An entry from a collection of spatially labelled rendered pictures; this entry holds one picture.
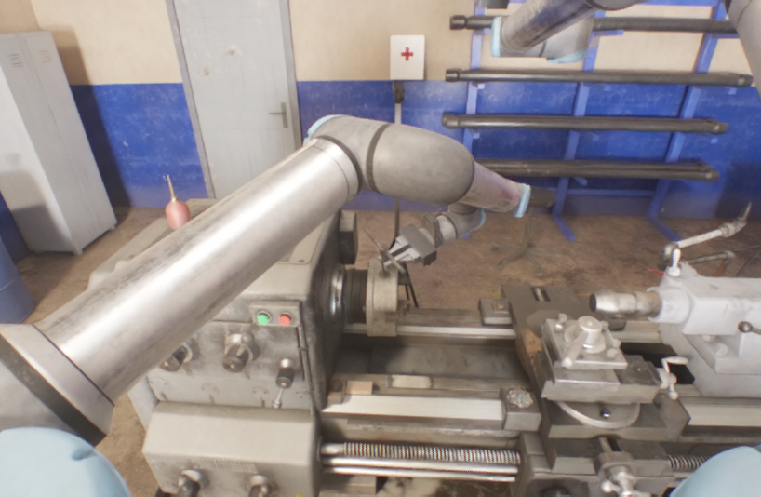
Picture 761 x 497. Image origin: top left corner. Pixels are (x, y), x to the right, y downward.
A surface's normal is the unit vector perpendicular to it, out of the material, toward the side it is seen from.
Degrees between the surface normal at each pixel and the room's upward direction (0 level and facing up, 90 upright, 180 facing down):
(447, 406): 36
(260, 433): 32
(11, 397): 46
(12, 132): 90
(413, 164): 74
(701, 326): 94
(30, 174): 90
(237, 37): 90
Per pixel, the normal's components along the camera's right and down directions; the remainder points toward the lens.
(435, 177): 0.23, 0.47
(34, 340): 0.45, -0.89
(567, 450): -0.01, -0.86
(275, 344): -0.07, 0.51
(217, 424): -0.04, -0.47
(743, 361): -0.06, 0.03
